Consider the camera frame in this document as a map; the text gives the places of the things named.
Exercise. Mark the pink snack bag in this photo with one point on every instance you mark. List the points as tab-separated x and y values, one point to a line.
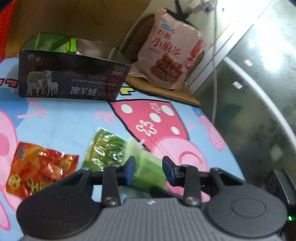
166	46

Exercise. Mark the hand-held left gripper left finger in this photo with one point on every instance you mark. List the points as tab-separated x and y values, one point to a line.
130	171

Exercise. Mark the bright green snack packet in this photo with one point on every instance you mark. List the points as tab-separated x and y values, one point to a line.
71	45

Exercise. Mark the black stand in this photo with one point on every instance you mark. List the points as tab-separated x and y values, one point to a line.
179	10

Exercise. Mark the green pastry packet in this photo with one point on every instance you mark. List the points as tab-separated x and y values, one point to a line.
148	169

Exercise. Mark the white power strip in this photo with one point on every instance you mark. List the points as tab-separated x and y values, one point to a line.
205	5

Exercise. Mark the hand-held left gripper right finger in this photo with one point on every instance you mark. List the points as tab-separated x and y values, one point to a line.
168	171

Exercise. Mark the blue pig print blanket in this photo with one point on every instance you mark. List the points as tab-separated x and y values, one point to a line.
69	120

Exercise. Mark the black sheep print box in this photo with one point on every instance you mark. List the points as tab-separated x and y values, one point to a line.
69	81

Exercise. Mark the red gift box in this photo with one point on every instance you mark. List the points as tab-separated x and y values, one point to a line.
5	34

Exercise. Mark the red snack packet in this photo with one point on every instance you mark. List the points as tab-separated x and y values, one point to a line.
39	166

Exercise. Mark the green foil candy packet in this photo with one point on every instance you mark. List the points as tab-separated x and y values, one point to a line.
104	148

